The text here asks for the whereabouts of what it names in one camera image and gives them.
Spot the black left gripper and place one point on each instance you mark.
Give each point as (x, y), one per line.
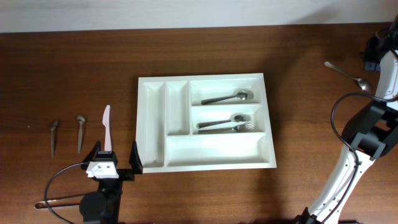
(129, 173)

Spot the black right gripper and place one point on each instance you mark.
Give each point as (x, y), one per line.
(374, 42)

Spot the metal tablespoon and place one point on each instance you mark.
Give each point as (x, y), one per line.
(240, 94)
(362, 83)

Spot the metal fork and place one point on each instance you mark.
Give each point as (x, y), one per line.
(235, 118)
(235, 129)

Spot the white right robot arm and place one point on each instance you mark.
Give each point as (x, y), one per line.
(368, 135)

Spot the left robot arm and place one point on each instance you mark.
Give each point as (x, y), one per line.
(102, 206)

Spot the pink plastic knife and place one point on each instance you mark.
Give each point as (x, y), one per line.
(106, 124)

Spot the small dark metal teaspoon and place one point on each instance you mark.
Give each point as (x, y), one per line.
(52, 137)

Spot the white plastic cutlery tray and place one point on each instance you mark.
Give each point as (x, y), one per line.
(169, 109)

